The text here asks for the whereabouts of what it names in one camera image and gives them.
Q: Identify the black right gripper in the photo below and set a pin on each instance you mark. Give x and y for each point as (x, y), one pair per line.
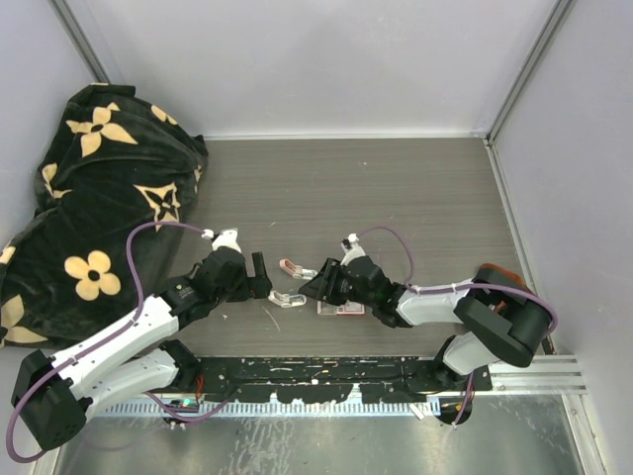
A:
(323, 287)

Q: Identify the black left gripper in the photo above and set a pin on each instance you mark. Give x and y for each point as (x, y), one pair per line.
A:
(252, 287)

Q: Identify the red white staple box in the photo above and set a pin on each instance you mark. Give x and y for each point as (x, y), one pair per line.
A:
(347, 309)

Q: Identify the white staple remover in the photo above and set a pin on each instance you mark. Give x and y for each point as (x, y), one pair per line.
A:
(286, 301)

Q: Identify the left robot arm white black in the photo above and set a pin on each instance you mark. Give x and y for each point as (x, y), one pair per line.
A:
(55, 396)

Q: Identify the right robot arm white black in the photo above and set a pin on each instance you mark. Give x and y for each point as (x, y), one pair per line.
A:
(502, 321)

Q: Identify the brown cloth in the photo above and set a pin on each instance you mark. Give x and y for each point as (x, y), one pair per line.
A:
(514, 277)

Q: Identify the black floral blanket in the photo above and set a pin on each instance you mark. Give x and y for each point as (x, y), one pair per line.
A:
(119, 179)

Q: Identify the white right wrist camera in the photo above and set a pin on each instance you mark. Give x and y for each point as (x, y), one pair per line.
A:
(352, 249)

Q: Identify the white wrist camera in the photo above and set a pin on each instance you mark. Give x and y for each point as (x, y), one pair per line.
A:
(352, 249)
(226, 238)

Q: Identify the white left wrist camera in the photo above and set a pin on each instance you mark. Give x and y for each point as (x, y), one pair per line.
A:
(226, 238)

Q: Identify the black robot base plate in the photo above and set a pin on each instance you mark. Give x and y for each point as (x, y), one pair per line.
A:
(388, 379)

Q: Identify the white slotted cable duct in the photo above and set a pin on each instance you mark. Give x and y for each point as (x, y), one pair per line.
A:
(145, 408)

